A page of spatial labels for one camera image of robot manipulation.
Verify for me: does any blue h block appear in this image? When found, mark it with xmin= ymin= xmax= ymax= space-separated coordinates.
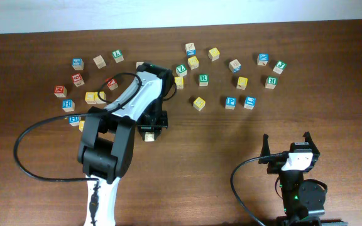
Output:
xmin=69 ymin=116 xmax=81 ymax=126
xmin=62 ymin=99 xmax=75 ymax=112

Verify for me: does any yellow block upper centre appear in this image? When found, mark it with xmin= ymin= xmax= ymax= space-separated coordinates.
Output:
xmin=187 ymin=56 xmax=199 ymax=70

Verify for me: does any wooden block red side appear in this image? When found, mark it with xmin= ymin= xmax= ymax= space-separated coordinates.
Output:
xmin=136 ymin=62 xmax=144 ymax=68

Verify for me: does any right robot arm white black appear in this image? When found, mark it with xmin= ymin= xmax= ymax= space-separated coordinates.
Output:
xmin=259 ymin=132 xmax=327 ymax=225

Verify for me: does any green J block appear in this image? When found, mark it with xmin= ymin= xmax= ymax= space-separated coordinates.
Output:
xmin=273 ymin=61 xmax=287 ymax=75

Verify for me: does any yellow block top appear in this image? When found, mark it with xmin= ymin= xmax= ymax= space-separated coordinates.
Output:
xmin=208 ymin=48 xmax=220 ymax=62

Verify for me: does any blue L block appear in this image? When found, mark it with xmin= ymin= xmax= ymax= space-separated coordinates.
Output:
xmin=244 ymin=96 xmax=256 ymax=110

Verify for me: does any yellow O block pair left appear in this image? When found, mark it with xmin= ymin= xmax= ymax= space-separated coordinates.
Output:
xmin=85 ymin=92 xmax=97 ymax=105

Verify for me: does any plain wooden block top left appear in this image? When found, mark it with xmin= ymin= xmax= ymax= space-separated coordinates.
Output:
xmin=93 ymin=55 xmax=106 ymax=69

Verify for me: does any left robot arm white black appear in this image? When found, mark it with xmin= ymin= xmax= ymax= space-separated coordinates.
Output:
xmin=77 ymin=63 xmax=175 ymax=225

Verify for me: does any wooden D block blue side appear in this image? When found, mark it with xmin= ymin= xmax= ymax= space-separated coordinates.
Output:
xmin=229 ymin=59 xmax=241 ymax=73

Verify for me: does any red 9 block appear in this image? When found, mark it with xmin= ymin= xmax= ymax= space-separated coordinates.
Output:
xmin=71 ymin=73 xmax=85 ymax=87

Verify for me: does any green r block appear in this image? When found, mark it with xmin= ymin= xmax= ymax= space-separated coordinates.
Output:
xmin=265 ymin=77 xmax=278 ymax=89
xmin=199 ymin=74 xmax=209 ymax=87

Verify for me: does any yellow O block lower left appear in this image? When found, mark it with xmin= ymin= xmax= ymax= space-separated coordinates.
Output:
xmin=79 ymin=121 xmax=85 ymax=132

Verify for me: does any blue S block left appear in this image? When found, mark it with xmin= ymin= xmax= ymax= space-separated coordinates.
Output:
xmin=72 ymin=58 xmax=84 ymax=70

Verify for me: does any green Z block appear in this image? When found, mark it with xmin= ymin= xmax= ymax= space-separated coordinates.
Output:
xmin=176 ymin=65 xmax=187 ymax=77

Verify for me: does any blue H block upper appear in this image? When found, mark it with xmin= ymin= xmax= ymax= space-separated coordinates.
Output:
xmin=62 ymin=99 xmax=75 ymax=112

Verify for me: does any blue H block lower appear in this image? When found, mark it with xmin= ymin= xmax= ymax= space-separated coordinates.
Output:
xmin=69 ymin=116 xmax=81 ymax=126

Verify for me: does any red M block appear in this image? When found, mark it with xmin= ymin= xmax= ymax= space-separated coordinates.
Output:
xmin=54 ymin=85 xmax=67 ymax=98

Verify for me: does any blue X block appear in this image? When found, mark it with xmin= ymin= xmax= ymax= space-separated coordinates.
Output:
xmin=257 ymin=53 xmax=269 ymax=66

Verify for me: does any yellow C block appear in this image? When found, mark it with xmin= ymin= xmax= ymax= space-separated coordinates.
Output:
xmin=144 ymin=132 xmax=155 ymax=142

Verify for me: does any blue P block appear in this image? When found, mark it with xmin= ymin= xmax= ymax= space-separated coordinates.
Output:
xmin=225 ymin=97 xmax=237 ymax=110

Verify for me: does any yellow umbrella block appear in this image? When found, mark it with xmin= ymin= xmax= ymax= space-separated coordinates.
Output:
xmin=193 ymin=97 xmax=206 ymax=111

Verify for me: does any wooden block blue side top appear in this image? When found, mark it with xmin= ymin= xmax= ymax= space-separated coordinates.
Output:
xmin=185 ymin=43 xmax=196 ymax=57

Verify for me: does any yellow G block pair right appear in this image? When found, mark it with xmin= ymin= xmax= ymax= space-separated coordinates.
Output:
xmin=94 ymin=91 xmax=106 ymax=104

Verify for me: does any green V block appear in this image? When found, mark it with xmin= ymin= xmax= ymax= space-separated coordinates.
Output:
xmin=112 ymin=50 xmax=124 ymax=63

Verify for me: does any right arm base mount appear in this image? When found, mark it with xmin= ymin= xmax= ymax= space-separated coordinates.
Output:
xmin=276 ymin=217 xmax=349 ymax=226

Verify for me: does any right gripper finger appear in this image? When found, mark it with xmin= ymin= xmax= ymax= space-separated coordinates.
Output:
xmin=303 ymin=131 xmax=315 ymax=148
xmin=260 ymin=134 xmax=270 ymax=157

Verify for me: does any red A block left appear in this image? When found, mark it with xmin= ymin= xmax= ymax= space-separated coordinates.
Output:
xmin=106 ymin=78 xmax=118 ymax=90

